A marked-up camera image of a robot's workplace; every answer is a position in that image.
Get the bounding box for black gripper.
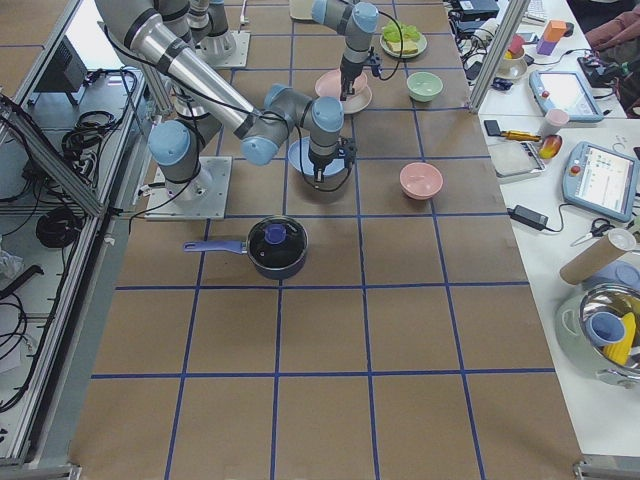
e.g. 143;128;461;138
340;55;363;100
307;149;340;184

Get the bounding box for pink plate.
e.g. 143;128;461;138
314;69;368;99

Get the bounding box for blue plate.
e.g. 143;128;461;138
287;137;346;184

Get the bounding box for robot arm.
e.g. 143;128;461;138
182;1;379;101
96;0;355;190

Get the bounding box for cream white plate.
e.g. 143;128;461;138
341;86;373;115

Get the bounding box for green lettuce leaf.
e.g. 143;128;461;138
382;20;420;43

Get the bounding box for bread slice on plate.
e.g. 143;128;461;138
385;40;418;56

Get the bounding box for green bowl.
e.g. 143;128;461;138
406;71;444;102

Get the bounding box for green plate with sandwich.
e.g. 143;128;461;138
379;32;428;59

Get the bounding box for dark blue saucepan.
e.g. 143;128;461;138
183;215;308;280

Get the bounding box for pink bowl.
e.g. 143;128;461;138
399;162;444;200

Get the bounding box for black phone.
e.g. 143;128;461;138
483;119;502;137

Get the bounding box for white bowl with fruit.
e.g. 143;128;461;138
496;46;528;81

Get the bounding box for metal tray scale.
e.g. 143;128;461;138
488;141;546;182

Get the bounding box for white cup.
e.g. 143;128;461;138
539;108;570;137

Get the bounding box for toy mango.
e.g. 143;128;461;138
538;134;563;161

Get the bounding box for purple orange blocks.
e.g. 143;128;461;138
535;20;567;56

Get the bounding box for teach pendant upper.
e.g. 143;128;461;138
528;70;604;123

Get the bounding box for teach pendant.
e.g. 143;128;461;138
562;142;639;222
528;70;604;123

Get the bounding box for black power adapter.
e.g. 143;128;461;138
507;205;548;231

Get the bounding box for teach pendant lower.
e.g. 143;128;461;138
562;142;639;222

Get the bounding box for black control box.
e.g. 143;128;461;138
35;36;88;105

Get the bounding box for scissors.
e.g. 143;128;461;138
571;217;615;247

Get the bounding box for cardboard tube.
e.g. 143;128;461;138
559;228;637;285

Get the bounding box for steel bowl with toys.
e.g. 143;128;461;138
555;284;639;389

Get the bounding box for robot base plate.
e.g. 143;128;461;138
196;30;251;69
144;156;233;221

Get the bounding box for orange handled screwdriver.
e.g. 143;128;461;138
500;130;542;142

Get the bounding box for aluminium frame post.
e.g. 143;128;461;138
468;0;529;114

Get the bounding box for black cables bundle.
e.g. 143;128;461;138
62;67;139;174

